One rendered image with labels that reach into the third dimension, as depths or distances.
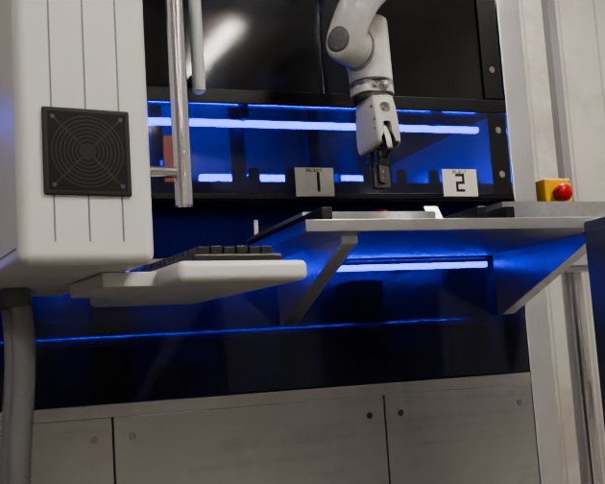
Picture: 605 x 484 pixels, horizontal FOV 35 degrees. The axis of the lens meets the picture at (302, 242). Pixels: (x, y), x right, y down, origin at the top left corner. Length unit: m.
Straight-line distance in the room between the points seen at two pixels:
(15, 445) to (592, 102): 3.67
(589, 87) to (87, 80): 3.67
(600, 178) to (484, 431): 2.74
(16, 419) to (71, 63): 0.56
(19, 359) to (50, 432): 0.29
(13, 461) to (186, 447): 0.41
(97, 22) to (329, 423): 0.96
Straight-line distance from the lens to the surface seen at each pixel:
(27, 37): 1.31
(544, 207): 1.77
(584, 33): 4.84
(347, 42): 1.77
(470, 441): 2.07
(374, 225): 1.55
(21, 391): 1.54
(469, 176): 2.12
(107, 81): 1.32
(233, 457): 1.87
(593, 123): 4.73
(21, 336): 1.54
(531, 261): 2.00
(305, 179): 1.95
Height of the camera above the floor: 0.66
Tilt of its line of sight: 7 degrees up
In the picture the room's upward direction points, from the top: 4 degrees counter-clockwise
